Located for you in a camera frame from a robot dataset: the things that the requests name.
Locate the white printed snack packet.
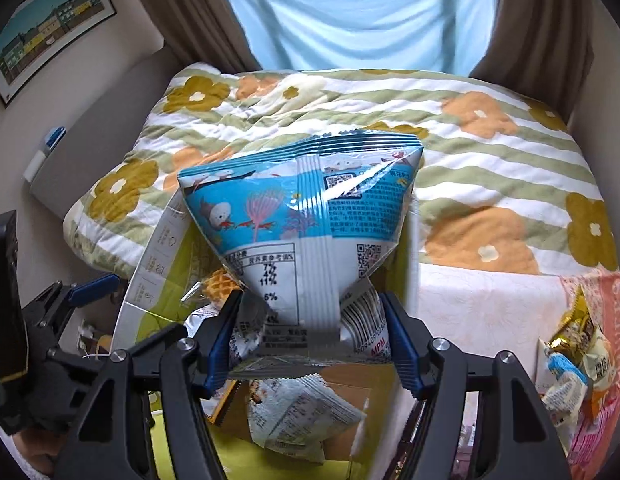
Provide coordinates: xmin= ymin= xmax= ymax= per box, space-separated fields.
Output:
xmin=540 ymin=380 xmax=587 ymax=427

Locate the person's left forearm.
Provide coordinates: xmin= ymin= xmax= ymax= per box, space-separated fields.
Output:
xmin=0 ymin=425 xmax=68 ymax=477

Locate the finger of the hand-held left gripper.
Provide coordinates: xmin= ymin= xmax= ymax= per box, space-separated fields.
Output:
xmin=37 ymin=342 xmax=113 ymax=411
xmin=22 ymin=274 xmax=119 ymax=332

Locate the light blue curtain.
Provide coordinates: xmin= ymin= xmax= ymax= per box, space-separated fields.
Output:
xmin=217 ymin=0 xmax=501 ymax=76

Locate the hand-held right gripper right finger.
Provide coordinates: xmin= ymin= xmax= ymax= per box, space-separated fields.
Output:
xmin=380 ymin=291 xmax=574 ymax=480

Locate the small blue white snack packet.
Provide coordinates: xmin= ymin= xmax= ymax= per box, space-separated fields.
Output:
xmin=537 ymin=340 xmax=591 ymax=391

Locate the brown edged snack packet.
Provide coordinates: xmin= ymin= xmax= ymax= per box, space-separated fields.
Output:
xmin=214 ymin=379 xmax=241 ymax=427

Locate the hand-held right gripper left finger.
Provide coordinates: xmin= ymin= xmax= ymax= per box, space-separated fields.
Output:
xmin=54 ymin=290 xmax=243 ymax=480

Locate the brown curtain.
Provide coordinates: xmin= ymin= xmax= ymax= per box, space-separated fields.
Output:
xmin=134 ymin=0 xmax=263 ymax=73
xmin=467 ymin=0 xmax=596 ymax=126

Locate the blue and white snack bag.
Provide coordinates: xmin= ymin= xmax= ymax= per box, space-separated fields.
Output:
xmin=177 ymin=130 xmax=425 ymax=381

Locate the gold snack packet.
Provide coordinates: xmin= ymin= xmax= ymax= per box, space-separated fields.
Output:
xmin=550 ymin=285 xmax=598 ymax=356

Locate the white and blue small object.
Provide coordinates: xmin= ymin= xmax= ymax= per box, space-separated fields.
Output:
xmin=42 ymin=126 xmax=66 ymax=151

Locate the white and yellow cardboard box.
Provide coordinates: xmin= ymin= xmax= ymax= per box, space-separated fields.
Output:
xmin=110 ymin=190 xmax=425 ymax=480

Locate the white crumpled snack packet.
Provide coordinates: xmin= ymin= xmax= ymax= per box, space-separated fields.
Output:
xmin=247 ymin=375 xmax=368 ymax=463

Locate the floral striped blanket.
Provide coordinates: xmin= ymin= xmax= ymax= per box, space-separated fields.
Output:
xmin=62 ymin=62 xmax=620 ymax=281

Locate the framed building picture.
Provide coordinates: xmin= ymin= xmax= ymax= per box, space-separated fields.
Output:
xmin=0 ymin=0 xmax=115 ymax=108

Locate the waffle print snack packet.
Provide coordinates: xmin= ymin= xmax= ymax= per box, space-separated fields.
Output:
xmin=200 ymin=267 xmax=241 ymax=306

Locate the yellow and white snack packet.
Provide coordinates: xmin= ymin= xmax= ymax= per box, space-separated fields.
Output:
xmin=585 ymin=325 xmax=617 ymax=411

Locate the pink snack packet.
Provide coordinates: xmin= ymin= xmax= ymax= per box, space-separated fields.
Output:
xmin=565 ymin=410 xmax=611 ymax=472

